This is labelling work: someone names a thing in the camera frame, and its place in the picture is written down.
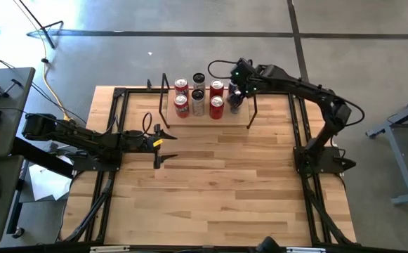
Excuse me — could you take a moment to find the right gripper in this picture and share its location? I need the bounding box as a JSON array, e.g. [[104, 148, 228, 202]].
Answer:
[[227, 58, 261, 108]]

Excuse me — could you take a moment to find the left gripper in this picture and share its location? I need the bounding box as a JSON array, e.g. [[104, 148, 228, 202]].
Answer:
[[122, 123, 179, 169]]

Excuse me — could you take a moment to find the plain red soda can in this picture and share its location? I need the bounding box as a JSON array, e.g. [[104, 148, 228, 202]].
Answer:
[[209, 79, 225, 99], [209, 95, 225, 120]]

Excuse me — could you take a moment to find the tall white Celsius can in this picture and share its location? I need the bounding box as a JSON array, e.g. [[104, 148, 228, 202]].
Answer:
[[190, 89, 206, 117], [192, 72, 206, 92]]

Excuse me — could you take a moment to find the red Fanta soda can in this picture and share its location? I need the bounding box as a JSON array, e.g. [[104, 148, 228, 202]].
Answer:
[[173, 77, 190, 98], [173, 93, 191, 119]]

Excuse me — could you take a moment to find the white mounting plate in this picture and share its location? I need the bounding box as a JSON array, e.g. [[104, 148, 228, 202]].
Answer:
[[286, 247, 327, 253], [89, 245, 131, 253]]

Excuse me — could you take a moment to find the white paper sheet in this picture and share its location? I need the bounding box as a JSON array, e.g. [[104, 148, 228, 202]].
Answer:
[[27, 163, 72, 202]]

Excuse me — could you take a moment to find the black desk support beam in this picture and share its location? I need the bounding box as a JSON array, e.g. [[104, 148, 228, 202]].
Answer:
[[11, 136, 74, 179]]

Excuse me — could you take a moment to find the black tripod stand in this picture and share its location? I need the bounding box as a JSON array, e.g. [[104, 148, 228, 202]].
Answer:
[[16, 0, 65, 50]]

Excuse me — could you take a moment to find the grey desk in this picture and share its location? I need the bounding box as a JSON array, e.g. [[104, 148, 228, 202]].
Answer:
[[0, 66, 36, 160], [0, 154, 25, 247]]

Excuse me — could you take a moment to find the workbench with blue-grey legs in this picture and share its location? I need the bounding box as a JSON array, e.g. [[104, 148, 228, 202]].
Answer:
[[364, 91, 408, 206]]

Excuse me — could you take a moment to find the black wire shelf leg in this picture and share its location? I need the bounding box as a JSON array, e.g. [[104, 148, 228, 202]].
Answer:
[[158, 72, 171, 129], [246, 73, 265, 130]]

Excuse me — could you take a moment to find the black looped gripper cable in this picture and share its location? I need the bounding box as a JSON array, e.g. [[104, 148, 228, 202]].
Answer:
[[207, 59, 242, 80], [141, 111, 154, 137]]

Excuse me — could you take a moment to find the black aluminium rig frame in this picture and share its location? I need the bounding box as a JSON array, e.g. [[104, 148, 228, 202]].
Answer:
[[58, 76, 357, 247]]

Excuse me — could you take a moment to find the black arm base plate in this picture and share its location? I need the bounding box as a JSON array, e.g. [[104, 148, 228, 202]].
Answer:
[[293, 145, 357, 176], [70, 154, 124, 173]]

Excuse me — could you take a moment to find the yellow power cable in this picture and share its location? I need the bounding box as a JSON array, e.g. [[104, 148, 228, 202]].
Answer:
[[12, 0, 72, 123]]

